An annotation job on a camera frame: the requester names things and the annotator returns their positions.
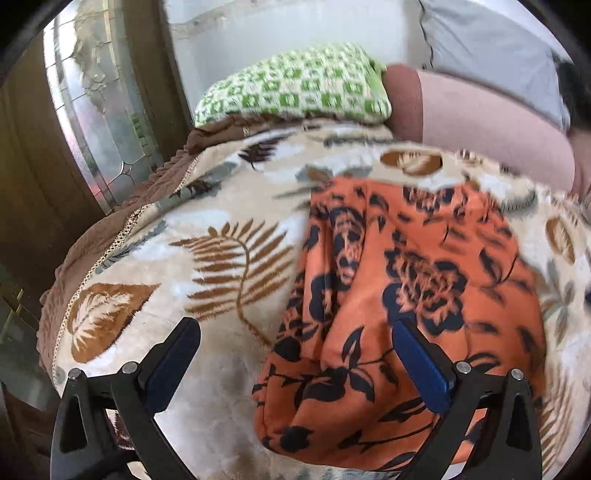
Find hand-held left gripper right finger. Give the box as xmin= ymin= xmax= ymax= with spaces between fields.
xmin=392 ymin=318 xmax=543 ymax=480

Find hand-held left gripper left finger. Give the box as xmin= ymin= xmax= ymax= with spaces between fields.
xmin=50 ymin=317 xmax=201 ymax=480

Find orange black floral garment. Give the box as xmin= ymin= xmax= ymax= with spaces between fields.
xmin=252 ymin=178 xmax=548 ymax=472

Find beige leaf print blanket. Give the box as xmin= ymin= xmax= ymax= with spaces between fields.
xmin=51 ymin=127 xmax=591 ymax=480

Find brown ruffled bed sheet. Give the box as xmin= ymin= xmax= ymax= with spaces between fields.
xmin=37 ymin=113 xmax=305 ymax=370

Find pink bolster pillow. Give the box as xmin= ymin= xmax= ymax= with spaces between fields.
xmin=382 ymin=64 xmax=578 ymax=195

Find wooden stained glass door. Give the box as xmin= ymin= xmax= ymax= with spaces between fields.
xmin=0 ymin=0 xmax=195 ymax=393

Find green white checked pillow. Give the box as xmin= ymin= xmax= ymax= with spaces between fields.
xmin=193 ymin=42 xmax=393 ymax=129

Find black furry cloth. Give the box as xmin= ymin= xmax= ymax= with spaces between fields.
xmin=556 ymin=60 xmax=591 ymax=139

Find grey pillow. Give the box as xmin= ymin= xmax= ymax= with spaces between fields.
xmin=418 ymin=0 xmax=573 ymax=132

